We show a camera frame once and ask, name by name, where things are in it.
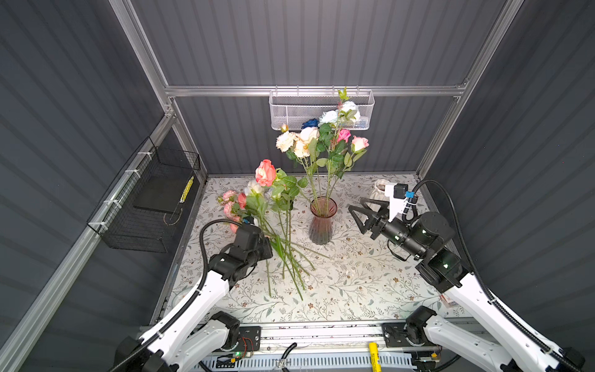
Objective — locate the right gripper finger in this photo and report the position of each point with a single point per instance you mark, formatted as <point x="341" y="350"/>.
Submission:
<point x="374" y="208"/>
<point x="364" y="217"/>

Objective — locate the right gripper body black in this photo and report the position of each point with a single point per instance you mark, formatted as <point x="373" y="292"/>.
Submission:
<point x="397" y="233"/>

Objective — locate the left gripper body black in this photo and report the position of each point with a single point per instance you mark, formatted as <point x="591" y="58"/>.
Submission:
<point x="262" y="251"/>

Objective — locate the white ribbed ceramic vase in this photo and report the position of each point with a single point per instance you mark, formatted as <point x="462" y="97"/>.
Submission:
<point x="378" y="192"/>

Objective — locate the bundle of artificial flowers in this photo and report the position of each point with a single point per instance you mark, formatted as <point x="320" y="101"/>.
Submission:
<point x="270" y="208"/>

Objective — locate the coral red rose stem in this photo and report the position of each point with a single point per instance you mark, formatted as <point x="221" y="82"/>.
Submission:
<point x="272" y="179"/>

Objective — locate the light pink rose stem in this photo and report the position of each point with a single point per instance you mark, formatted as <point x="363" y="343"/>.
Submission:
<point x="358" y="148"/>

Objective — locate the cream pink rose stem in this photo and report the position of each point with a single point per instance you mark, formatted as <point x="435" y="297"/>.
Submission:
<point x="316" y="147"/>

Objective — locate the white green peony stem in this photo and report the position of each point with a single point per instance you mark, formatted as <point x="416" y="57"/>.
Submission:
<point x="341" y="125"/>

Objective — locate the white peony flower stem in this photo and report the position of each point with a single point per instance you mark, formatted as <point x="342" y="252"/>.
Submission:
<point x="290" y="144"/>

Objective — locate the blue rose stem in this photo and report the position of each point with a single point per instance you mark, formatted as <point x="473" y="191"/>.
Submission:
<point x="312" y="123"/>

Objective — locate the magenta rose stem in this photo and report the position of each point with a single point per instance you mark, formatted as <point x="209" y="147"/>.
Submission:
<point x="341" y="147"/>

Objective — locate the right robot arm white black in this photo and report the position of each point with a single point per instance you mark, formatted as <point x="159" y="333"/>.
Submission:
<point x="516" y="346"/>

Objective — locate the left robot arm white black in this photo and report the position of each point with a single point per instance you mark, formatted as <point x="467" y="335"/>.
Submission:
<point x="177" y="342"/>

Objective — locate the pink glass vase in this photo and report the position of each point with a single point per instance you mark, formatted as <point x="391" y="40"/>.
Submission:
<point x="321" y="228"/>

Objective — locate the floral patterned table mat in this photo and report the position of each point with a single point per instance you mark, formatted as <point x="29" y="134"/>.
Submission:
<point x="355" y="277"/>

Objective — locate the yellow marker in black basket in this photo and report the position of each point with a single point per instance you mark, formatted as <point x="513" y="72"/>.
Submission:
<point x="186" y="190"/>

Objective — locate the yellow tool at front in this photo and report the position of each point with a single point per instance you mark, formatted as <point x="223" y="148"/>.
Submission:
<point x="374" y="357"/>

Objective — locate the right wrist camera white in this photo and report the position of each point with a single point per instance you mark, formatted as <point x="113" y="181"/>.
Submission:
<point x="401" y="200"/>

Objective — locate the black wire basket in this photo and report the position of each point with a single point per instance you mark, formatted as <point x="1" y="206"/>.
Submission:
<point x="143" y="212"/>

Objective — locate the white wire mesh basket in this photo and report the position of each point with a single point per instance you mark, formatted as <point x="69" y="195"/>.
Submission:
<point x="293" y="108"/>

